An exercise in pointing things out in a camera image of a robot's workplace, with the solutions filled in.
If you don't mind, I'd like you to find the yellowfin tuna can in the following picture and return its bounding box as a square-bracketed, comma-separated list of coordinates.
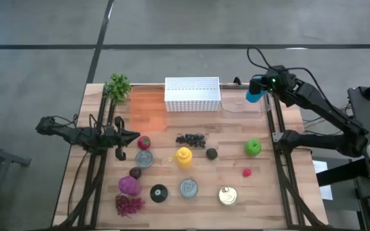
[135, 150, 154, 169]

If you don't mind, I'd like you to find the dark brown toy fig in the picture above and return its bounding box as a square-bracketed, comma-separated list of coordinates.
[129, 166, 143, 180]

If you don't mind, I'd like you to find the solid white tuna can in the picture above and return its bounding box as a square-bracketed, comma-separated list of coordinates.
[179, 178, 199, 198]

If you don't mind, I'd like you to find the black side table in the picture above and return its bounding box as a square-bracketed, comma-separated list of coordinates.
[347, 85, 370, 180]

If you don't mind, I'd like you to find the yellow plastic bottle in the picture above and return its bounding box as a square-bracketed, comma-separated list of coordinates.
[168, 146, 193, 170]

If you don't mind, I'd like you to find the dark toy grape bunch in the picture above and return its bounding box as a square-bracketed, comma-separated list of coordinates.
[175, 133, 207, 149]

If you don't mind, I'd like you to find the thin brown cable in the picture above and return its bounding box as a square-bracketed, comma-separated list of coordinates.
[67, 150, 88, 216]

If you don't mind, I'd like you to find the gold-lid colourful can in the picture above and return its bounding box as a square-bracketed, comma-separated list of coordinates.
[218, 185, 238, 207]

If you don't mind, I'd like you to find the clear plastic tray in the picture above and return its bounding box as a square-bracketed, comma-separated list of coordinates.
[220, 85, 268, 114]

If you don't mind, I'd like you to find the red toy grape bunch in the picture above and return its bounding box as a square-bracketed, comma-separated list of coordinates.
[115, 194, 146, 218]

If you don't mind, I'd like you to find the red toy fruit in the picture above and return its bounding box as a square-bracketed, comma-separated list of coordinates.
[137, 135, 152, 151]

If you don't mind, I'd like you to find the orange translucent tray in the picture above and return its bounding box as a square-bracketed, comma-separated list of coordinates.
[129, 85, 168, 132]

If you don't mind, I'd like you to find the white perforated basket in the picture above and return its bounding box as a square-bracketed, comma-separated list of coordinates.
[164, 76, 222, 113]

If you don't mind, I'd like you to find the white paper sheet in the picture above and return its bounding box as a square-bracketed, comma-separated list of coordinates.
[312, 159, 334, 201]

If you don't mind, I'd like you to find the black aluminium frame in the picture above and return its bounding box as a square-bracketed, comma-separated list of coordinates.
[265, 83, 326, 230]
[55, 83, 117, 230]

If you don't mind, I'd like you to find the blue plastic bottle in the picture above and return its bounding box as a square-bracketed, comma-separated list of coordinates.
[245, 76, 269, 104]

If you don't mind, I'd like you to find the black stand bar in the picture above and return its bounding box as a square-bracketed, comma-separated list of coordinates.
[316, 157, 370, 187]

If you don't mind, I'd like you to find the green toy apple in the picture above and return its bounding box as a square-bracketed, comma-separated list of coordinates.
[245, 138, 263, 157]

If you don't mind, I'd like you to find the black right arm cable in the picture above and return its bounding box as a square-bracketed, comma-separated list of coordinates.
[247, 46, 335, 108]

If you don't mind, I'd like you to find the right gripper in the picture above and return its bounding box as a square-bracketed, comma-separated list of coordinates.
[249, 65, 298, 97]

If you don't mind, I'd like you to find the grey metal stand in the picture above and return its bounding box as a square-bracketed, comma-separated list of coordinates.
[0, 136, 31, 231]

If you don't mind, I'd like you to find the small green artificial plant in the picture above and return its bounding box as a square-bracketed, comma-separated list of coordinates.
[103, 73, 132, 104]

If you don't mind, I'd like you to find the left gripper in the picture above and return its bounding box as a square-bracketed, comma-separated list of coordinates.
[103, 115, 141, 161]

